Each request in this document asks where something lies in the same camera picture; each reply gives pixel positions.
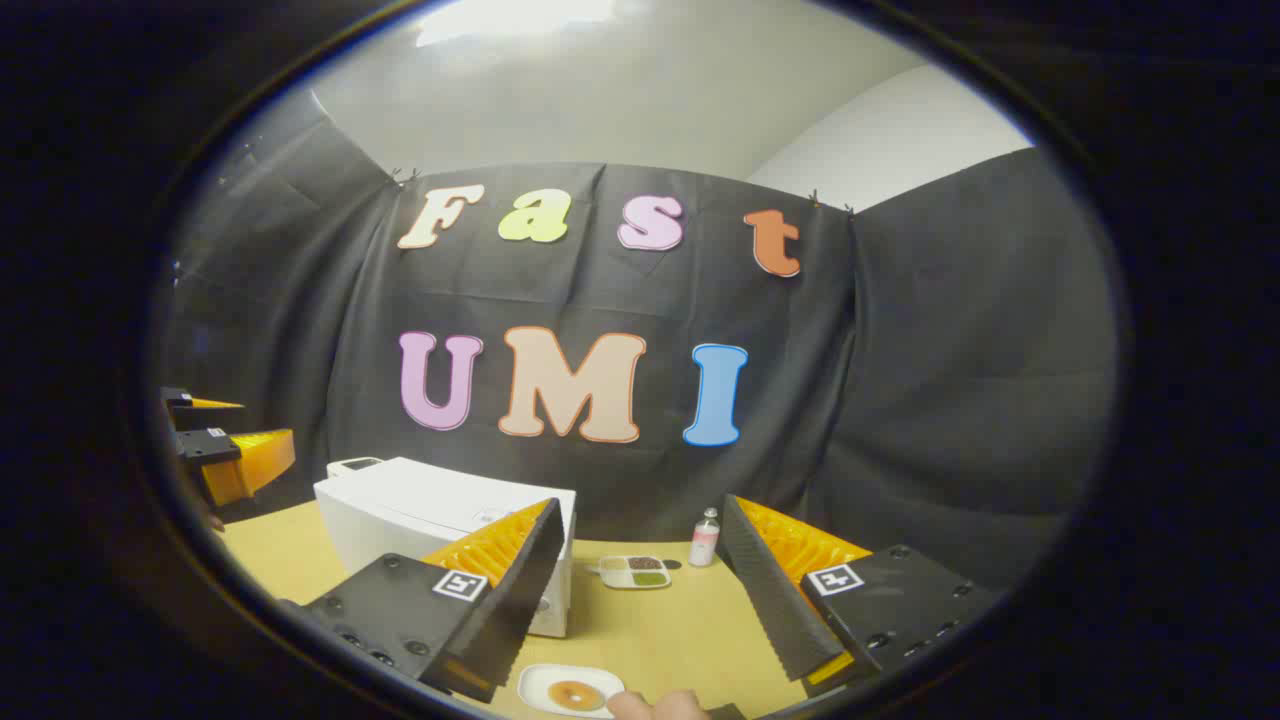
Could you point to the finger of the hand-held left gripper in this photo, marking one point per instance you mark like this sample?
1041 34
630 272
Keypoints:
195 410
245 460

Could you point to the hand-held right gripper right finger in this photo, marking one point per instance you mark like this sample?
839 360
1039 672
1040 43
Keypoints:
770 600

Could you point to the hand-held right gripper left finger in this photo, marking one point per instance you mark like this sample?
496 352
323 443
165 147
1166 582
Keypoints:
520 600

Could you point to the round brown bread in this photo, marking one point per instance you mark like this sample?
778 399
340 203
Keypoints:
562 695

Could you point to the white microwave oven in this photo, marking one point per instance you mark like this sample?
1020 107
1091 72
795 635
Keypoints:
400 500

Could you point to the white square plate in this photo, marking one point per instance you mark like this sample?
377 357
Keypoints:
535 685

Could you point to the small bottle with pink label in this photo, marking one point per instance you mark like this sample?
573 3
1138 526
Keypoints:
704 540

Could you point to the white divided seasoning tray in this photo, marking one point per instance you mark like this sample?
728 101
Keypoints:
634 572

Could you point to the black backdrop cloth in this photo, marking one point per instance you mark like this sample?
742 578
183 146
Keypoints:
900 400

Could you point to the black cloth clip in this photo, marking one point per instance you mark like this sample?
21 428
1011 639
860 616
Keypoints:
405 176
830 202

